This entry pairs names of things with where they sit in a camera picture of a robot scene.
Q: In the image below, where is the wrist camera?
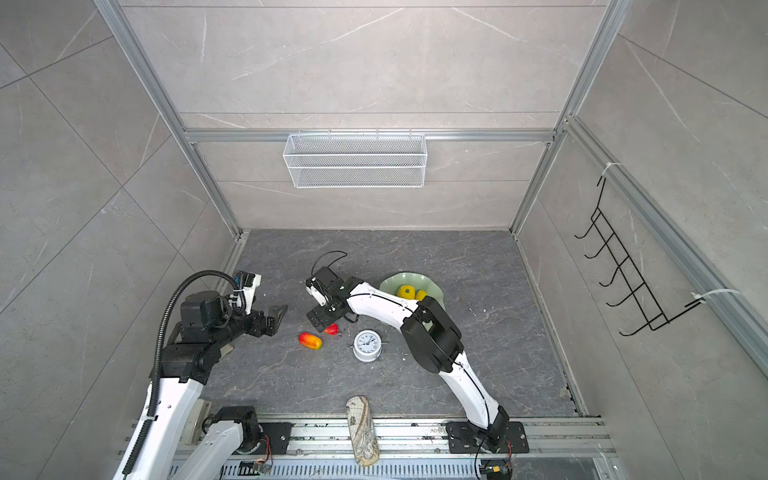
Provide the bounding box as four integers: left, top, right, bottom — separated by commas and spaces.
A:
231, 270, 262, 315
305, 266, 342, 306

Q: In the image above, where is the black corrugated cable left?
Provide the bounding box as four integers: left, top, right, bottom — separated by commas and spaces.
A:
122, 269, 239, 469

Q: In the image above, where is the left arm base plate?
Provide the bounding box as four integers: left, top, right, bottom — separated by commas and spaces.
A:
255, 422, 293, 458

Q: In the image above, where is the black wire hook rack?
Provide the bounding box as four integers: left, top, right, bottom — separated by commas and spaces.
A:
574, 177, 705, 338

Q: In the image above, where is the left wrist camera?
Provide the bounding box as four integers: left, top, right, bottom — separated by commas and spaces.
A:
231, 270, 262, 315

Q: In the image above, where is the yellow fake lemon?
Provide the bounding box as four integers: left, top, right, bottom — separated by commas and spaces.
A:
396, 284, 417, 300

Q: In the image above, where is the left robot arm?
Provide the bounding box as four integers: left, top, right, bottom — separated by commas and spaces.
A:
114, 288, 288, 479

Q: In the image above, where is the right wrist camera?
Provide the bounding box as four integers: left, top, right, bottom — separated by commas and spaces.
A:
305, 266, 342, 306

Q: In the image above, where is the white alarm clock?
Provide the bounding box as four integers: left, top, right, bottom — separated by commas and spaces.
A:
353, 330, 383, 363

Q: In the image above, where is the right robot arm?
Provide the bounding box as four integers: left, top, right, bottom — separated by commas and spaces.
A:
305, 268, 509, 453

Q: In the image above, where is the green wavy fruit bowl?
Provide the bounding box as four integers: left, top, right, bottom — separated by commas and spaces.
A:
378, 272, 445, 308

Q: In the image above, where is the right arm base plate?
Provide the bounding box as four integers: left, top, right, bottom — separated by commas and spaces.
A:
443, 421, 530, 454

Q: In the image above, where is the black camera cable right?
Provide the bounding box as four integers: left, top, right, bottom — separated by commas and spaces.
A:
310, 250, 349, 274

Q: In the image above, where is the white wire mesh basket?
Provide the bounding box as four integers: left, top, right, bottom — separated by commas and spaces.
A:
283, 133, 428, 189

